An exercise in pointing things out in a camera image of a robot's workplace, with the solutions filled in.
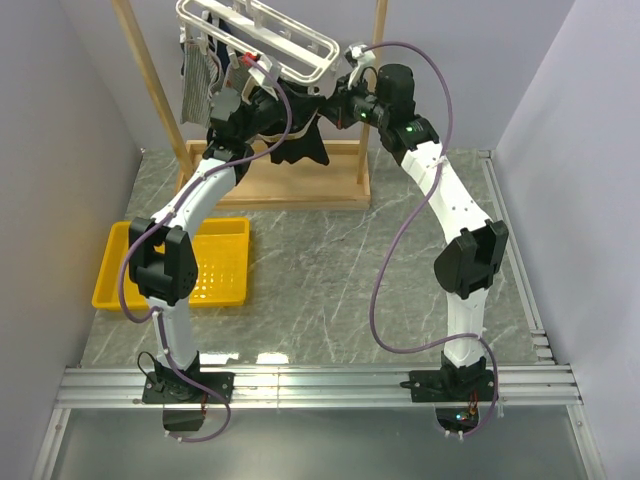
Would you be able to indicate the wooden drying rack stand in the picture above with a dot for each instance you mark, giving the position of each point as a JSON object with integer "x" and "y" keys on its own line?
{"x": 343, "y": 184}

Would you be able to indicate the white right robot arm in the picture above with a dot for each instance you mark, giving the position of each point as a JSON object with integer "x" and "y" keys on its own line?
{"x": 475, "y": 244}

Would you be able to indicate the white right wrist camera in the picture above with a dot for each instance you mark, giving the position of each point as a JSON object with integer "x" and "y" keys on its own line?
{"x": 359, "y": 57}

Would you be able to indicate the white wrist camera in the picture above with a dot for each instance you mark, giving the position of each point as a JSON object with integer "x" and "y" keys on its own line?
{"x": 263, "y": 71}
{"x": 359, "y": 57}

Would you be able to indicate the black underwear beige waistband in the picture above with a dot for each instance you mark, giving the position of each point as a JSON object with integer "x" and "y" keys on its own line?
{"x": 304, "y": 139}

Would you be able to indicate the grey striped underwear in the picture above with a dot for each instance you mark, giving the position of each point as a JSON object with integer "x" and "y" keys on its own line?
{"x": 203, "y": 75}

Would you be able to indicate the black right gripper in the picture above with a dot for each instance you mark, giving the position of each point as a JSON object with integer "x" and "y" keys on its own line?
{"x": 338, "y": 103}

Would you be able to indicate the aluminium table rail frame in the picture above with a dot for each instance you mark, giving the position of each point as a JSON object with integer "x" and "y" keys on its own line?
{"x": 314, "y": 396}

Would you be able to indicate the yellow plastic tray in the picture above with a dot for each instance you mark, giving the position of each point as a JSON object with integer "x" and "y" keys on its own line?
{"x": 221, "y": 249}

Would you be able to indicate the white plastic clip hanger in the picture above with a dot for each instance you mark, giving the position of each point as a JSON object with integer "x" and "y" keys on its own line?
{"x": 305, "y": 55}

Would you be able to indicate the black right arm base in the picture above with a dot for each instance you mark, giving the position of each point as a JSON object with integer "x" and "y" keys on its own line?
{"x": 456, "y": 394}

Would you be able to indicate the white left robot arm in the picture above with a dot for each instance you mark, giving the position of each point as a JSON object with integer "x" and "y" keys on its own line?
{"x": 160, "y": 260}

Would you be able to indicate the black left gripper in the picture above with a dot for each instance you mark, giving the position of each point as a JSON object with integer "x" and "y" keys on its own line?
{"x": 281, "y": 107}

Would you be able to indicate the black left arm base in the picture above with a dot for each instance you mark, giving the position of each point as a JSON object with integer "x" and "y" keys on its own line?
{"x": 184, "y": 397}

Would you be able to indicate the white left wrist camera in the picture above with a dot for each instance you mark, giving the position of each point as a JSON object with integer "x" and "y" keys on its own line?
{"x": 263, "y": 71}

